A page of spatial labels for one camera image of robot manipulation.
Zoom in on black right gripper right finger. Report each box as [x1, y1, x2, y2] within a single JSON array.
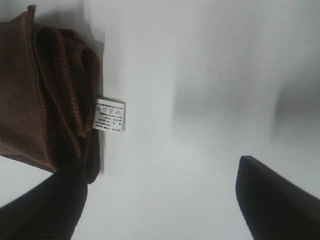
[[236, 156, 320, 240]]

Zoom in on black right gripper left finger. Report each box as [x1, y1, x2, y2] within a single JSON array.
[[0, 159, 88, 240]]

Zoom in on brown towel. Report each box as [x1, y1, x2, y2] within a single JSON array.
[[0, 4, 127, 185]]

